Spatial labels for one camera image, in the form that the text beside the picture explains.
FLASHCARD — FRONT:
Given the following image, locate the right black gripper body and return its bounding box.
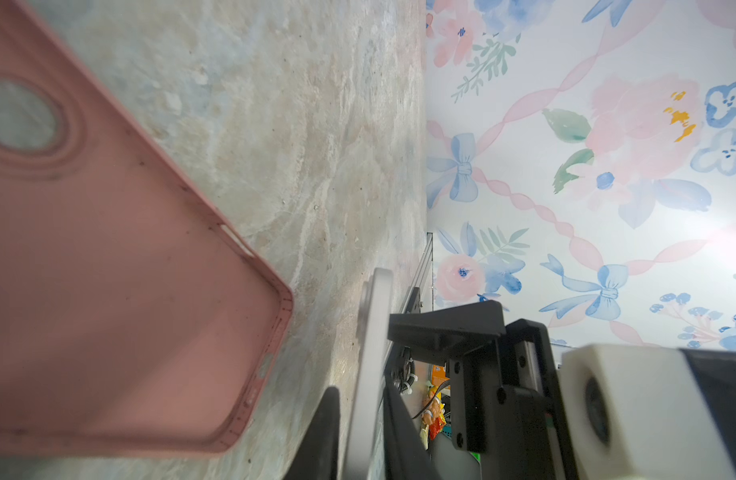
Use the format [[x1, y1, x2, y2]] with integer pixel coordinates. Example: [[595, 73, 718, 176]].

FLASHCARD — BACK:
[[450, 319, 578, 479]]

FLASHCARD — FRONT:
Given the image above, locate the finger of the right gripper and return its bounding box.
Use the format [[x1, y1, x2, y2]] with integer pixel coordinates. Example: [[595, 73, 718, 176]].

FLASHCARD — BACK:
[[388, 300, 506, 365]]

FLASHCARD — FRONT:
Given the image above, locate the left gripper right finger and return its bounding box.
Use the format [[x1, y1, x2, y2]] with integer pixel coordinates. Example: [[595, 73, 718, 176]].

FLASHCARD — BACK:
[[383, 385, 441, 480]]

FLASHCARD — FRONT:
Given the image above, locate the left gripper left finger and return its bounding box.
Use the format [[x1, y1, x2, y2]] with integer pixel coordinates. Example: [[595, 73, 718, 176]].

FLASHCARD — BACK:
[[283, 386, 341, 480]]

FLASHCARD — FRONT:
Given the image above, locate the black phone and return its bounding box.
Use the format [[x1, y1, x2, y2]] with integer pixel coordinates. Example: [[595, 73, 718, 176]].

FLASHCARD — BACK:
[[341, 268, 393, 479]]

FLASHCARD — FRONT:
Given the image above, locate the pink phone case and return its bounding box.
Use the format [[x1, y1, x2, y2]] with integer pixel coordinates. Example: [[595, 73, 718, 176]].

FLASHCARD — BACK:
[[0, 1, 293, 457]]

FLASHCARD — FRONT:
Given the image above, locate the right aluminium corner post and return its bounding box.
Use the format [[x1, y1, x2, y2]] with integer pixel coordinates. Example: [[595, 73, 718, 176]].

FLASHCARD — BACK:
[[401, 232, 434, 313]]

